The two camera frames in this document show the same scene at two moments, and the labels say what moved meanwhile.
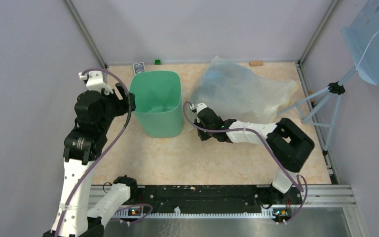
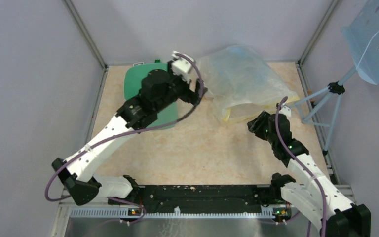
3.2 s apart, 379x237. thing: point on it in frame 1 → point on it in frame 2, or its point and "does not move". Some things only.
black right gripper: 203,136 → 255,126
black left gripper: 123,104 → 190,96
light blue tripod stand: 337,88 does not move
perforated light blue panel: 373,38 does not move
